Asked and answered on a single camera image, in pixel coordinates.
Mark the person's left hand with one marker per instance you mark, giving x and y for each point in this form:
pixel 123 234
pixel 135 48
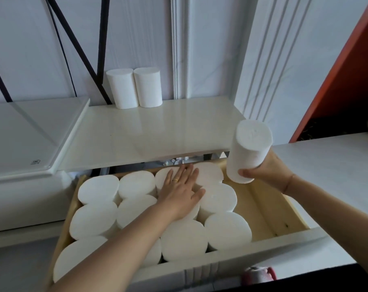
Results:
pixel 178 197

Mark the person's right hand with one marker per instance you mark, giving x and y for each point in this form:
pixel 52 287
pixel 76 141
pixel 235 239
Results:
pixel 272 174

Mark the white drawer with wooden inside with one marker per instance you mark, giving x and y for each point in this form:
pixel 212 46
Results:
pixel 263 209

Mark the person's right forearm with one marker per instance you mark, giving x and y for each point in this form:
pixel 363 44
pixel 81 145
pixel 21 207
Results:
pixel 330 209

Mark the person's left forearm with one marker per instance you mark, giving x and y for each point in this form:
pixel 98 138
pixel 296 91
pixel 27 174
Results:
pixel 111 261

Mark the white cabinet top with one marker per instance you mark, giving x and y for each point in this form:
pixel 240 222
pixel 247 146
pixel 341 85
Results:
pixel 156 133

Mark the red slipper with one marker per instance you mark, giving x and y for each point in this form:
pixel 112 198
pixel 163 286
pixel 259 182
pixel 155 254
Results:
pixel 258 275

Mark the white glass-topped cabinet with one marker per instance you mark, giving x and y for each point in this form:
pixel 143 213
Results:
pixel 19 142

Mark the orange door frame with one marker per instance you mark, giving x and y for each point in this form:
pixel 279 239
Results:
pixel 339 82

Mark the black metal stand frame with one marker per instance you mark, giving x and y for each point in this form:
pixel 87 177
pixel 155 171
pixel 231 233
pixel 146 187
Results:
pixel 104 27

